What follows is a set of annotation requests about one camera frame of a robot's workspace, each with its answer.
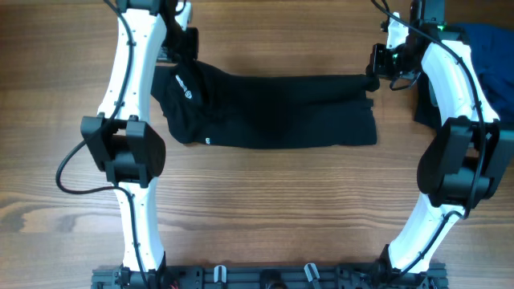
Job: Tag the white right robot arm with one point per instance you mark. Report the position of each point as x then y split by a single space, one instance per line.
466 160

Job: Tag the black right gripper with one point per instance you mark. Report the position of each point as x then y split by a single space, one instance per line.
379 70

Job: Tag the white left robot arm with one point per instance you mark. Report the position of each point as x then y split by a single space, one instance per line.
122 142

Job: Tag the black t-shirt with white logo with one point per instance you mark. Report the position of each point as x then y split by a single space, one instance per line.
250 112

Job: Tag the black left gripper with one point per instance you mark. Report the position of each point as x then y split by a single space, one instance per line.
191 50

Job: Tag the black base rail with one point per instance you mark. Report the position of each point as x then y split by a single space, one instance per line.
346 275

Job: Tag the blue clothes pile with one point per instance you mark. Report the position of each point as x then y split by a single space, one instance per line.
492 59

